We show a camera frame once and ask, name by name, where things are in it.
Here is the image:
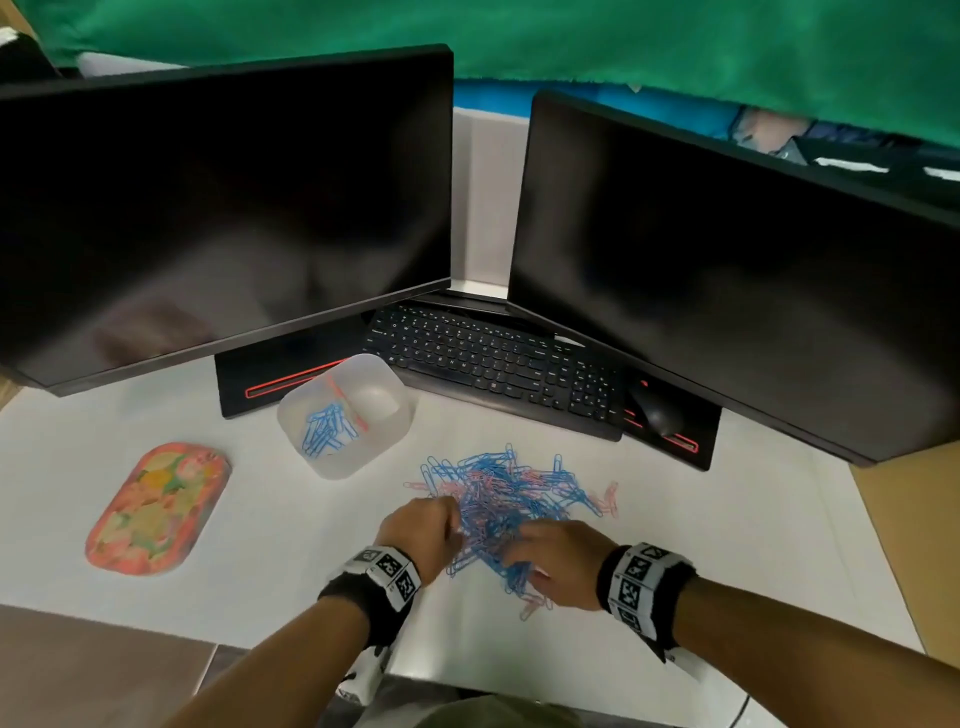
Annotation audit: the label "person's left hand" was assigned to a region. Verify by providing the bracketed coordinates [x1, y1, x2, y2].
[372, 496, 465, 586]

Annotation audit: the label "person's right hand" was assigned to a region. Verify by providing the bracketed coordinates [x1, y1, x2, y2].
[500, 519, 618, 613]

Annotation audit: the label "pile of blue pink paperclips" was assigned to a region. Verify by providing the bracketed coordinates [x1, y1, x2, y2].
[404, 443, 620, 622]

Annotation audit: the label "translucent plastic divided container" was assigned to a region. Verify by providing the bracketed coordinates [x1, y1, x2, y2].
[277, 353, 415, 481]

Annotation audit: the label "heap of sorted blue paperclips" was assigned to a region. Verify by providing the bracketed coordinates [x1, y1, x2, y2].
[301, 401, 360, 459]

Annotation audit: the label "person's left forearm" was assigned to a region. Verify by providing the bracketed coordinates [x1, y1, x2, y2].
[161, 596, 373, 728]

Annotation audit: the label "person's right forearm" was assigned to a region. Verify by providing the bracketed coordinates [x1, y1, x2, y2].
[671, 577, 960, 728]

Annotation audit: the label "left wristband with marker tags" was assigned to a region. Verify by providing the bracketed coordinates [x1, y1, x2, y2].
[318, 545, 423, 650]

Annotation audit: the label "wristband with marker tags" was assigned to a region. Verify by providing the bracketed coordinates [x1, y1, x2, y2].
[596, 542, 699, 665]
[318, 545, 423, 650]

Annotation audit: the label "right wristband with marker tags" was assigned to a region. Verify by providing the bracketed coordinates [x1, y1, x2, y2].
[596, 542, 699, 665]

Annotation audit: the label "black computer mouse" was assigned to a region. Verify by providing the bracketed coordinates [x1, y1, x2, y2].
[628, 378, 688, 438]

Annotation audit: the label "black keyboard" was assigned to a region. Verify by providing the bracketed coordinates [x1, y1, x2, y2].
[362, 302, 628, 442]

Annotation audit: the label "black red-trimmed desk mat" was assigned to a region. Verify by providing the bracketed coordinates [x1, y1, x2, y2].
[215, 314, 369, 420]

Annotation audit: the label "floral orange tin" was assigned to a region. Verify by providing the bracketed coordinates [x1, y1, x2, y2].
[84, 442, 232, 577]

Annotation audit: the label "black computer monitor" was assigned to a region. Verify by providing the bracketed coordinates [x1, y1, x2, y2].
[507, 89, 960, 466]
[0, 43, 455, 397]

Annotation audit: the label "blue partition panel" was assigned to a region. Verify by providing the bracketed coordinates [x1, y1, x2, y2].
[453, 78, 744, 140]

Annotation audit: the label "black equipment white labels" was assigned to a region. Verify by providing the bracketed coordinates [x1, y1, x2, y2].
[791, 134, 960, 215]

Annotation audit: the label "green cloth backdrop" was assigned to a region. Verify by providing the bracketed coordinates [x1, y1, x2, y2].
[14, 0, 960, 148]

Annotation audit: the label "black computer tower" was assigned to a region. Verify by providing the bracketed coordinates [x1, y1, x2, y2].
[0, 29, 61, 84]

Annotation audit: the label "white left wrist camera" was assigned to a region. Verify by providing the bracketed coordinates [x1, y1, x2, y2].
[337, 644, 391, 706]

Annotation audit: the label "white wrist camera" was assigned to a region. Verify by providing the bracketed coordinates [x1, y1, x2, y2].
[663, 644, 706, 682]
[337, 644, 391, 706]

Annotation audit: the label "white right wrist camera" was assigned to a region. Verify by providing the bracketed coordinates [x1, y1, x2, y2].
[663, 644, 706, 682]

